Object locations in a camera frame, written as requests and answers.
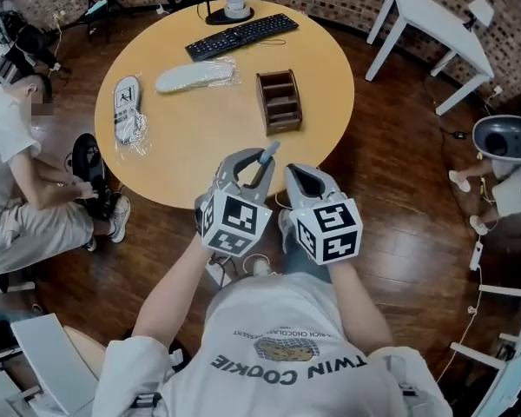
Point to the white round cup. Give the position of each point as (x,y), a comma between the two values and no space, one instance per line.
(235,6)

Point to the black bag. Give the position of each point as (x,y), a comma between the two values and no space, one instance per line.
(28,37)

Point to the white wall socket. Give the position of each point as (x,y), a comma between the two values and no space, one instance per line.
(498,90)

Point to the white shelf board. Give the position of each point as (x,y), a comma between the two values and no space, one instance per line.
(52,359)

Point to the person's blue jeans leg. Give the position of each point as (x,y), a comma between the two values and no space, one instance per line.
(296,259)

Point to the black keyboard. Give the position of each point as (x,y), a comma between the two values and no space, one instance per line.
(243,35)

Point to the plain white bagged insole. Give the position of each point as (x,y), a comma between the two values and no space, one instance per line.
(195,75)

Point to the person's white right shoe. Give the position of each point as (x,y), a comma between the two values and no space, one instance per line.
(285,229)

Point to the label printed bagged insole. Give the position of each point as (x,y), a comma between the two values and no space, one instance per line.
(127,107)

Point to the person's white left shoe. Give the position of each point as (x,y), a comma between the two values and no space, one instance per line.
(260,266)

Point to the black monitor stand base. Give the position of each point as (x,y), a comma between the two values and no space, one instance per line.
(215,15)

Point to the white floor power strip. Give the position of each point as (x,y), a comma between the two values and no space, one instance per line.
(219,273)

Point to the blue grey utility knife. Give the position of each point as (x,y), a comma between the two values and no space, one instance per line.
(270,151)

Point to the white rectangular table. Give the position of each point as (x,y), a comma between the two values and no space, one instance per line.
(434,28)

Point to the person's left forearm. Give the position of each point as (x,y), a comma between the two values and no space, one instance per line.
(173,289)

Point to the black power adapter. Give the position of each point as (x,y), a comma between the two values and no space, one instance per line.
(461,134)

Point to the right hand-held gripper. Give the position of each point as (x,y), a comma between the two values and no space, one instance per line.
(330,228)

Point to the white metal frame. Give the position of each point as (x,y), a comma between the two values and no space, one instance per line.
(508,380)

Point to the brown wooden desk organizer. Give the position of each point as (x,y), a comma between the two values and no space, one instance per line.
(282,111)

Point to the grey helmet device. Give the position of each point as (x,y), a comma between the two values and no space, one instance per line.
(501,139)

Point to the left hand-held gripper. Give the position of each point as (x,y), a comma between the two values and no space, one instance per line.
(232,226)

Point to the person's right forearm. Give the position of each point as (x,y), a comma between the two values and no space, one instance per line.
(358,306)

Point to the person's white shoe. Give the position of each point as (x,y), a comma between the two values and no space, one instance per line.
(285,229)
(260,266)

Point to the person's white printed t-shirt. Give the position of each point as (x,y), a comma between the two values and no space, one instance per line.
(282,346)

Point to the black shoe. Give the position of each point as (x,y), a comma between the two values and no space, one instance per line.
(87,156)

